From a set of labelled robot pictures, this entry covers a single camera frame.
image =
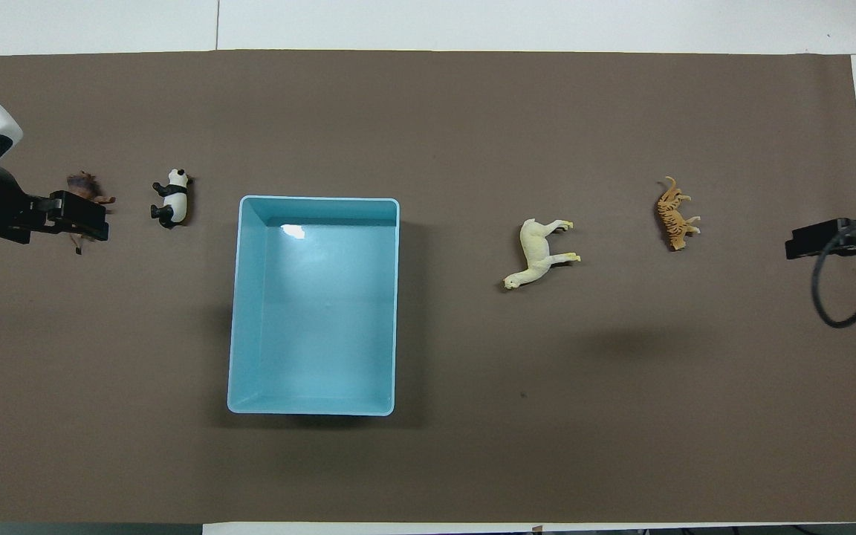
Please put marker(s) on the brown lion toy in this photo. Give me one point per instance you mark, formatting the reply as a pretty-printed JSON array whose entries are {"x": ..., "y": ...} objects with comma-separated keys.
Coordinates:
[{"x": 85, "y": 184}]

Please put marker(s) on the black and white panda toy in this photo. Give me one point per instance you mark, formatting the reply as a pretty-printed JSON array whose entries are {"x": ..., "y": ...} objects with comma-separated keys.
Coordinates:
[{"x": 175, "y": 200}]

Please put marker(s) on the orange striped tiger toy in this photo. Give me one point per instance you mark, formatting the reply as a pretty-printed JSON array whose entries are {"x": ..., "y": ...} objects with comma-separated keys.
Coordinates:
[{"x": 673, "y": 215}]

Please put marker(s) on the cream llama toy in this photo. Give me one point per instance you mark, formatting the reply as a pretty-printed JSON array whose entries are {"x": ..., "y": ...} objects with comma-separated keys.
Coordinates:
[{"x": 536, "y": 249}]

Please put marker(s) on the light blue plastic storage box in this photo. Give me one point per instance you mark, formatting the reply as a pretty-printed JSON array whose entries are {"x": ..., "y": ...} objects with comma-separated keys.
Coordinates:
[{"x": 316, "y": 319}]

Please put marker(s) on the brown table mat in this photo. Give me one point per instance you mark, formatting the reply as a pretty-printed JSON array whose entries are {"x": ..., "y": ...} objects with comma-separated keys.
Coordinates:
[{"x": 472, "y": 111}]

